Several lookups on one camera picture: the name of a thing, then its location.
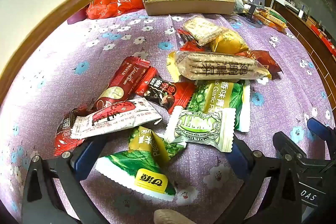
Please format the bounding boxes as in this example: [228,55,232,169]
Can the white crumpled tissue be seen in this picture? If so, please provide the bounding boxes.
[232,0,253,15]

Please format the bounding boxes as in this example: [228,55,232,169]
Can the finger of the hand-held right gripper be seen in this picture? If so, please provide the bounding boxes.
[272,131,308,161]
[307,117,336,159]

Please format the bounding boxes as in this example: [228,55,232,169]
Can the purple floral tablecloth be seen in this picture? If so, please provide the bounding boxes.
[0,7,336,224]

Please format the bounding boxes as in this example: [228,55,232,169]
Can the long red wafer packet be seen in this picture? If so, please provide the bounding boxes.
[91,56,152,112]

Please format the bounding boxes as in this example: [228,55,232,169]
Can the green triangular pea packet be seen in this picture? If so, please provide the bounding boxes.
[95,126,187,202]

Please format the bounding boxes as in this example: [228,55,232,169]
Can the green pea packet white ends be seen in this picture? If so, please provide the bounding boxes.
[188,79,252,133]

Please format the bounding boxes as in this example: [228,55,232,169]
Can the dark red foil packet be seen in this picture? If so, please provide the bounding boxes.
[236,50,283,75]

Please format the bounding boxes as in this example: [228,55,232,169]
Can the dark red candy packet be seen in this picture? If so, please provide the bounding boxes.
[53,106,88,157]

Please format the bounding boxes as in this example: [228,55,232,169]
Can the white red snack packet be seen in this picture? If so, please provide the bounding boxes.
[70,97,164,140]

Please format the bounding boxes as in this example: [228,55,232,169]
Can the purple rolled mat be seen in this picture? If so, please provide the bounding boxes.
[67,7,89,25]

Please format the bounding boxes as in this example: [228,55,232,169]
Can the pile of orange snack packets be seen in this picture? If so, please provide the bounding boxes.
[253,7,290,33]

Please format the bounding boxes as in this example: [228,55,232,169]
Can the small red snack packet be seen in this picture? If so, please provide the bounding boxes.
[180,41,206,52]
[177,28,200,45]

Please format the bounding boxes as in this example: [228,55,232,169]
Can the square cracker packet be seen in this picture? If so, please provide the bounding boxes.
[182,17,229,46]

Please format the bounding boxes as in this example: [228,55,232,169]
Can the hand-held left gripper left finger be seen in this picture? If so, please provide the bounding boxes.
[21,135,111,224]

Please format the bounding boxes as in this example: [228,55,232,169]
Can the yellow snack packet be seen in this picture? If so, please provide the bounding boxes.
[209,31,249,56]

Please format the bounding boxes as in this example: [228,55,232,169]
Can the red black candy packet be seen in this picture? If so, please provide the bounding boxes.
[143,77,197,115]

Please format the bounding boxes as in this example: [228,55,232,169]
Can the clear long cracker packet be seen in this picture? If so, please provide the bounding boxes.
[167,50,271,82]

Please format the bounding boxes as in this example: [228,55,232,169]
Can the person's left hand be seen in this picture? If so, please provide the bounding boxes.
[153,209,196,224]

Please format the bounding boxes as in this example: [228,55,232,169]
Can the white green candy packet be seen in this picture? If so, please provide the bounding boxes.
[165,106,236,153]

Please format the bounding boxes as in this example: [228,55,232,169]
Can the wooden cabinet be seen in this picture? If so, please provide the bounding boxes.
[272,0,336,88]

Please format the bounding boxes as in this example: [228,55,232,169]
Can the small red candy packet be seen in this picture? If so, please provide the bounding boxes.
[135,67,160,98]

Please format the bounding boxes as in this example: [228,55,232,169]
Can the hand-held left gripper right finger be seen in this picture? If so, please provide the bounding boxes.
[210,135,303,224]

